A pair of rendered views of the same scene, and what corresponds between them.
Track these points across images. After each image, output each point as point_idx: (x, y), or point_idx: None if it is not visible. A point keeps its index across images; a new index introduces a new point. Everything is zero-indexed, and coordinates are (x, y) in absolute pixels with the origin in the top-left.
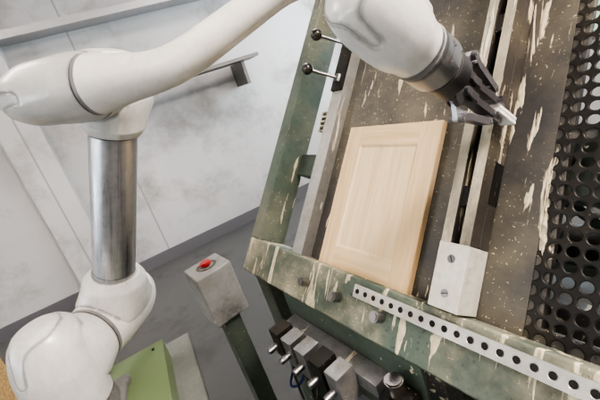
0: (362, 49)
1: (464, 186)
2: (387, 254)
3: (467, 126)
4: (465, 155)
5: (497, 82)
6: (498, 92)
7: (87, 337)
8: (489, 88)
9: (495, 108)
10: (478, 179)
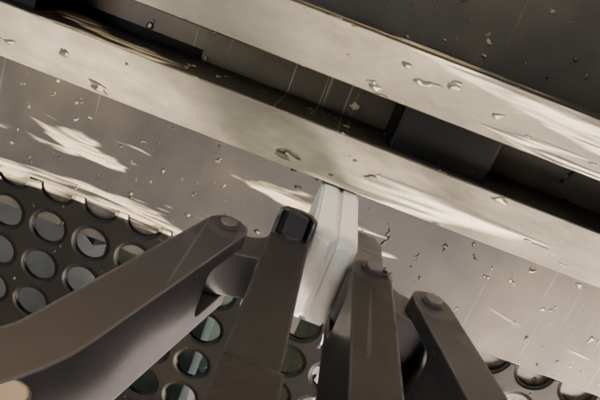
0: None
1: None
2: None
3: (361, 47)
4: (189, 9)
5: (532, 244)
6: (473, 236)
7: None
8: (411, 351)
9: (300, 305)
10: (51, 54)
